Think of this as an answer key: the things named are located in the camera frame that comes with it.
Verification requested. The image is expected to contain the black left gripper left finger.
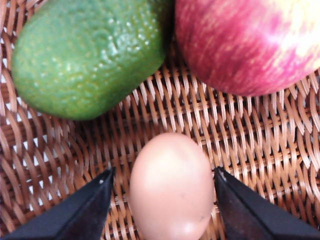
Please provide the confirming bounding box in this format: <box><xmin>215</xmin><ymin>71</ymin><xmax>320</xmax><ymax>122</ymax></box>
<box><xmin>3</xmin><ymin>167</ymin><xmax>116</xmax><ymax>240</ymax></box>

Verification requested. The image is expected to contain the beige egg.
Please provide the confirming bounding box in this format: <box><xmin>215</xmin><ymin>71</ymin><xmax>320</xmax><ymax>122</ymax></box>
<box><xmin>129</xmin><ymin>132</ymin><xmax>215</xmax><ymax>240</ymax></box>

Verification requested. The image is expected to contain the brown wicker basket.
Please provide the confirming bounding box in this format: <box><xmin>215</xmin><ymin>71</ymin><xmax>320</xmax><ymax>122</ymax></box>
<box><xmin>0</xmin><ymin>0</ymin><xmax>320</xmax><ymax>240</ymax></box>

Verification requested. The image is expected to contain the green avocado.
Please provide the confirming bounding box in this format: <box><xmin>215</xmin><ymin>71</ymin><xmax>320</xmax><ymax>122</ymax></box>
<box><xmin>12</xmin><ymin>0</ymin><xmax>173</xmax><ymax>120</ymax></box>

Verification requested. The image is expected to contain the red yellow apple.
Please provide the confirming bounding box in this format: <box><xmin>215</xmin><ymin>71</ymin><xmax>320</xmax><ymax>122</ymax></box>
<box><xmin>175</xmin><ymin>0</ymin><xmax>320</xmax><ymax>96</ymax></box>

